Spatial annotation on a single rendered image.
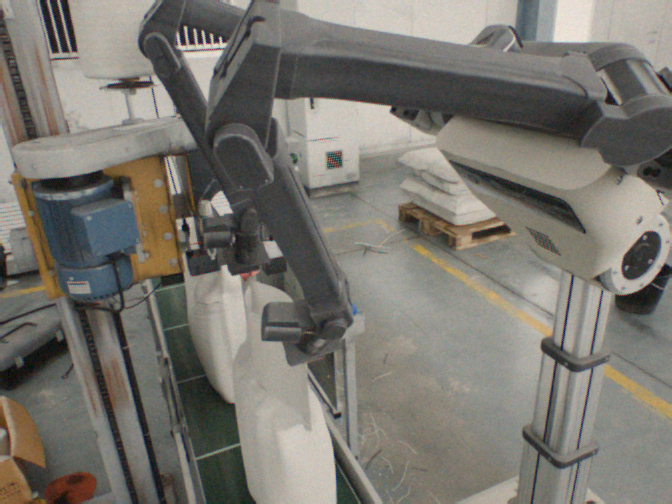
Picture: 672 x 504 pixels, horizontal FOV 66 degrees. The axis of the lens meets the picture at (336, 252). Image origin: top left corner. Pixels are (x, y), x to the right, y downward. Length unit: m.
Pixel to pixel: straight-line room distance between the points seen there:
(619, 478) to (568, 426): 1.08
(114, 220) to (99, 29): 0.35
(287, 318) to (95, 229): 0.45
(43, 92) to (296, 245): 0.86
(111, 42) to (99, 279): 0.47
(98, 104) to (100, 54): 2.94
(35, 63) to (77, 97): 2.68
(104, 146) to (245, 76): 0.71
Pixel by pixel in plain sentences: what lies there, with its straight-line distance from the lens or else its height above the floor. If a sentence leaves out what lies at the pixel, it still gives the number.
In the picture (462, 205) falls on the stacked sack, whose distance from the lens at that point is 3.90.
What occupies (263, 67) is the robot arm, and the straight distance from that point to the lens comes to 0.44.
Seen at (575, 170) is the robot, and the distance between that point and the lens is 0.81.
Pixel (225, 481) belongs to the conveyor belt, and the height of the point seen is 0.38.
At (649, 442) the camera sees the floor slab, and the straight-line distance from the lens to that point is 2.57.
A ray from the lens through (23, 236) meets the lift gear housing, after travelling 1.44.
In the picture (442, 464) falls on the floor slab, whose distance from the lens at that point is 2.24.
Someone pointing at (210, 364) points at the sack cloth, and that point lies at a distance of 1.91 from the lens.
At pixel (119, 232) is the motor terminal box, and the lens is 1.10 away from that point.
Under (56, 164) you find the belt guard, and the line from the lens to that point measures 1.10.
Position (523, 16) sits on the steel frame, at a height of 1.58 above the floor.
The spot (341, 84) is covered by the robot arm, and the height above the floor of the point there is 1.56.
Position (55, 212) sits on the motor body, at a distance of 1.16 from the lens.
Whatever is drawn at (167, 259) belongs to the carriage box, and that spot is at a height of 1.07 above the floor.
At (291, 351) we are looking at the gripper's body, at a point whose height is 1.08.
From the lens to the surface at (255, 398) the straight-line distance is 1.27.
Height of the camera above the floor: 1.61
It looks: 24 degrees down
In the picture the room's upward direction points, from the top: 3 degrees counter-clockwise
